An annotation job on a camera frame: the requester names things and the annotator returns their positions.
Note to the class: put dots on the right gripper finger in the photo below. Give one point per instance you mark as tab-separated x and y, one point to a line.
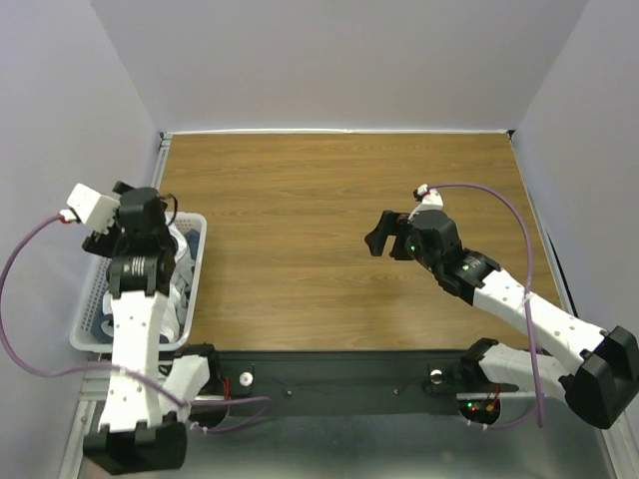
387	226
400	232

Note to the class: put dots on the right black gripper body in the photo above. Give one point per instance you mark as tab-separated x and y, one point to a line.
400	238

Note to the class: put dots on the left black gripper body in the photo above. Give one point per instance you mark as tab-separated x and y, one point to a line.
117	236

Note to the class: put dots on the white tank top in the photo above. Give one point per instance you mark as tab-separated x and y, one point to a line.
180	288

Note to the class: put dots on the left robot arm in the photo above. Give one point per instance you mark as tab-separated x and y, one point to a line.
143	426

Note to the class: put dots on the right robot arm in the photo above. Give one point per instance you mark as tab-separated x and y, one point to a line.
592	370

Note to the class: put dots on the blue garment in basket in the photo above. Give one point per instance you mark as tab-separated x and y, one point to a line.
103	326

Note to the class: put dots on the white plastic laundry basket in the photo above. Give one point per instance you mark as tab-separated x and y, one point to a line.
81	336

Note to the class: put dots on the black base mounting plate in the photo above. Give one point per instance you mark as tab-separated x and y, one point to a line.
335	383

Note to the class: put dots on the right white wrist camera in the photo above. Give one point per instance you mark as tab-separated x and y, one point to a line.
427	199

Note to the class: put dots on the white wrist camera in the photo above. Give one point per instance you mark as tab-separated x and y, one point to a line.
90	208
427	199

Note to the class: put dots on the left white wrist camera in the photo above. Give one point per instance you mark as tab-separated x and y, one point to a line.
90	208

